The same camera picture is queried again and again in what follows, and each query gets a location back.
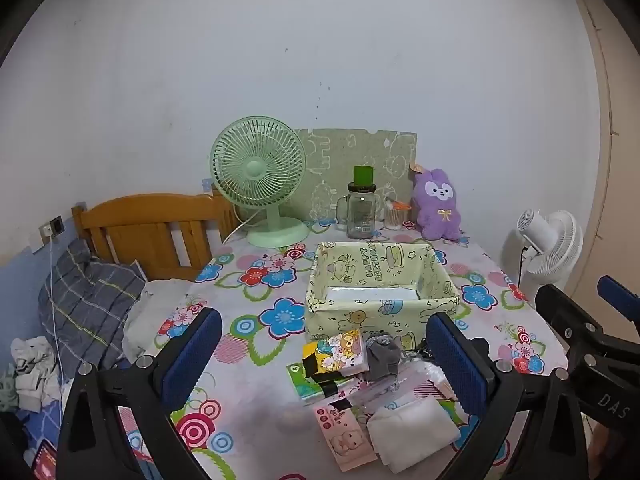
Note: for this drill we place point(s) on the blue bed sheet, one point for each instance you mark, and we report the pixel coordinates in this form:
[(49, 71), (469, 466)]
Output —
[(50, 425)]

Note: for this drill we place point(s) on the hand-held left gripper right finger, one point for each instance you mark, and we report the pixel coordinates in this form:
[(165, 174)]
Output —
[(452, 360)]

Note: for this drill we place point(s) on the green cartoon board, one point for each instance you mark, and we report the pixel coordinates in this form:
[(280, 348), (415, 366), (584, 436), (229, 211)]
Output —
[(350, 155)]

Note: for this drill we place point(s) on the grey plaid pillow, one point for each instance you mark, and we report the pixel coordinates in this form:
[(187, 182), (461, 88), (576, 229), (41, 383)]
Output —
[(85, 300)]

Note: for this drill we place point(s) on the green desk fan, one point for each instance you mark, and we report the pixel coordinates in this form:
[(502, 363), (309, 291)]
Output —
[(257, 170)]

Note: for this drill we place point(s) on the cotton swab container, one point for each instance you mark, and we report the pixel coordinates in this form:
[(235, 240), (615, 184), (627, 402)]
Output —
[(394, 217)]

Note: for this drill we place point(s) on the purple plush bunny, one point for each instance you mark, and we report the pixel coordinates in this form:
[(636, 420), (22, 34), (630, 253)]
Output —
[(440, 210)]

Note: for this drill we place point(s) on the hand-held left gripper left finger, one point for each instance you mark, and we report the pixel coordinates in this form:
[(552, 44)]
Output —
[(192, 355)]

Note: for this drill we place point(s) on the clear plastic bag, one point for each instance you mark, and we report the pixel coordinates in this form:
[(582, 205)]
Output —
[(410, 382)]

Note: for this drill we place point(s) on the red packet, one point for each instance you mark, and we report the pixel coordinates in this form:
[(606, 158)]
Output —
[(45, 460)]

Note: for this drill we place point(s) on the black wall socket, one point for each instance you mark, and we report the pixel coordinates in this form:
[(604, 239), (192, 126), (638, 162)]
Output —
[(58, 224)]

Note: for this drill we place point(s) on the beige door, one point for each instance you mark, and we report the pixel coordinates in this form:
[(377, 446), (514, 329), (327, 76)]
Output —
[(617, 160)]

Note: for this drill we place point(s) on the wooden bed headboard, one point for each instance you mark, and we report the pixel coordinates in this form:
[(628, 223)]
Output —
[(130, 220)]

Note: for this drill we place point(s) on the green tissue packet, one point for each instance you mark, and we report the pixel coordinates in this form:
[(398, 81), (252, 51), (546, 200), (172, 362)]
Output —
[(302, 385)]

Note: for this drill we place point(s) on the pink cartoon packet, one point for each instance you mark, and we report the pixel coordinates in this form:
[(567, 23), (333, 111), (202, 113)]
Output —
[(345, 440)]

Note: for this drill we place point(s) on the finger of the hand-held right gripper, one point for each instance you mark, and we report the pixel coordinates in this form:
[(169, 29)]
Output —
[(617, 292), (565, 315)]

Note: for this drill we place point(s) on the yellow cartoon fabric storage box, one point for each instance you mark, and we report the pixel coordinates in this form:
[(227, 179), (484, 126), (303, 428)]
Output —
[(350, 325)]

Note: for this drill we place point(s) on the glass jar with green lid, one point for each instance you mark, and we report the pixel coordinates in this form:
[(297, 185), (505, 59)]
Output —
[(361, 220)]

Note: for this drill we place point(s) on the small white towel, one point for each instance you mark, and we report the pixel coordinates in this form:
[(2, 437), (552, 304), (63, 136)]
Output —
[(410, 430)]

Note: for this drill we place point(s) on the white wall plug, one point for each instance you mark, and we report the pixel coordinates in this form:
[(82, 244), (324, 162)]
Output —
[(46, 230)]

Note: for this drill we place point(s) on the crumpled grey white clothes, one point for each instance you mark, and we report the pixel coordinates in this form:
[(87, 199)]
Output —
[(35, 375)]

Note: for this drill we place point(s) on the grey sock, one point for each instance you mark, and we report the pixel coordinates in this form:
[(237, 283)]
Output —
[(382, 360)]

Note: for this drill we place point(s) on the floral tablecloth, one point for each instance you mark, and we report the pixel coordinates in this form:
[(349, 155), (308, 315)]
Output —
[(270, 400)]

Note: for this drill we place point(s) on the white standing fan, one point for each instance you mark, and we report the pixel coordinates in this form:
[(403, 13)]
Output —
[(537, 232)]

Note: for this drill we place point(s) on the yellow cartoon packet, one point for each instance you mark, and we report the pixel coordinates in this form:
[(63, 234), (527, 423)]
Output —
[(340, 355)]

